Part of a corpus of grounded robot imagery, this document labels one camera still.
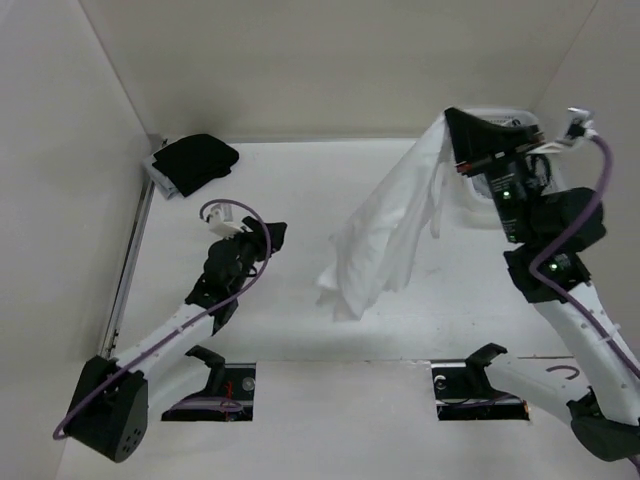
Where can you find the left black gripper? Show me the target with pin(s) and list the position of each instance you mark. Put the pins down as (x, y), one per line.
(257, 235)

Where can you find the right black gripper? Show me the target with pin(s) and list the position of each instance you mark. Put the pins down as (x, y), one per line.
(472, 138)

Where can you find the white tank top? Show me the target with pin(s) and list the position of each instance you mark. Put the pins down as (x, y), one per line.
(375, 250)

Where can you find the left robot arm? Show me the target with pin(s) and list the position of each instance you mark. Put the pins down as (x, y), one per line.
(115, 398)

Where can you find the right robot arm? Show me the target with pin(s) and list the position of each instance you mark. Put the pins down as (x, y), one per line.
(548, 233)

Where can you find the folded black tank top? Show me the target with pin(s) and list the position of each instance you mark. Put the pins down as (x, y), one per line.
(193, 161)

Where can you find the folded grey tank top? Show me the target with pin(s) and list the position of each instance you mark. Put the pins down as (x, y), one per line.
(165, 186)

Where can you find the white plastic basket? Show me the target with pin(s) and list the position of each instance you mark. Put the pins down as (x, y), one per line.
(474, 194)

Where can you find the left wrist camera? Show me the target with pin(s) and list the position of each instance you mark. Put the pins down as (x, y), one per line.
(220, 220)

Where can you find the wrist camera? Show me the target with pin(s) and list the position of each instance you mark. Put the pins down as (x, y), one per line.
(220, 220)
(579, 128)

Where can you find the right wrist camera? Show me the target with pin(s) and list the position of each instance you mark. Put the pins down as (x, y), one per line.
(579, 128)

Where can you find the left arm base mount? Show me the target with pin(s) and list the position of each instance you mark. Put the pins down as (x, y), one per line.
(220, 385)

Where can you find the left metal table rail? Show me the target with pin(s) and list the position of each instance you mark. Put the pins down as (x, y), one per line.
(112, 326)

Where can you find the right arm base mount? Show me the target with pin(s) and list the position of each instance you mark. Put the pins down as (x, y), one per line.
(462, 390)

